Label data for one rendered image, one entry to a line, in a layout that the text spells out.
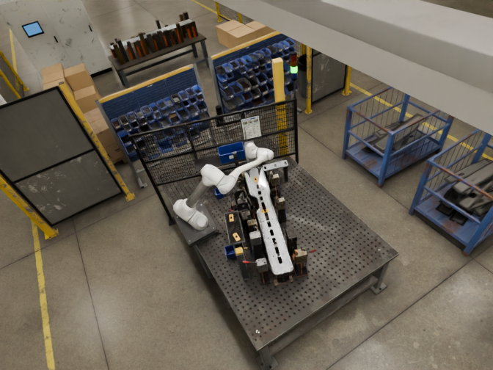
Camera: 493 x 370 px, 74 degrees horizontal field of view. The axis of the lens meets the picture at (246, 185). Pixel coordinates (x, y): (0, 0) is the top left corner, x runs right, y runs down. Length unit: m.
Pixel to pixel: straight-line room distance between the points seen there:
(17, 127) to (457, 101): 4.41
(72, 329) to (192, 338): 1.45
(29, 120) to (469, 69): 4.37
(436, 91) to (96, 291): 4.40
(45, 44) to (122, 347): 7.07
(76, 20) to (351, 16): 8.67
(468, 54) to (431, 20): 0.11
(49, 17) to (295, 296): 7.91
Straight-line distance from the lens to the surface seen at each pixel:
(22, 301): 5.20
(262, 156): 3.21
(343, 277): 3.26
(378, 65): 0.70
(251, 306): 3.14
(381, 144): 4.87
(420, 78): 0.64
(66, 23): 9.19
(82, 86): 7.32
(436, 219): 4.52
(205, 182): 2.96
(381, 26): 0.67
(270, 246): 3.06
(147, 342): 4.08
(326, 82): 6.33
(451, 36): 0.61
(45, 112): 4.53
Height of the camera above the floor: 3.57
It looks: 46 degrees down
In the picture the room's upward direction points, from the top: 11 degrees counter-clockwise
